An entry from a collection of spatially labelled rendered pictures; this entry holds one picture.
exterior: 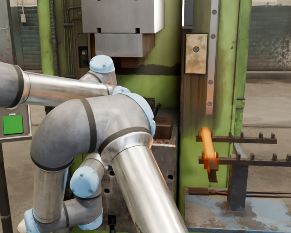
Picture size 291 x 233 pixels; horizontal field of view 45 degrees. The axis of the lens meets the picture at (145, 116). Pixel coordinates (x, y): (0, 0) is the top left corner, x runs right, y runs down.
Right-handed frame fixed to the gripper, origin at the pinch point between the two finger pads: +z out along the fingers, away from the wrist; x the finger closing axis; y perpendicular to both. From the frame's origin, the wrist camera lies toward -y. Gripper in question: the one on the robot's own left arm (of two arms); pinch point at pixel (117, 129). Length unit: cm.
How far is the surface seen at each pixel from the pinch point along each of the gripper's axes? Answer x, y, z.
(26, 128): -38.9, -0.1, 2.2
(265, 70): 169, -505, 380
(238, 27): 47, -44, -18
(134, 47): 4.7, -28.3, -18.2
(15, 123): -42.9, -0.4, -0.6
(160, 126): 15.6, -11.9, 10.9
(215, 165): 36.7, 23.9, -12.4
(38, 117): -188, -226, 242
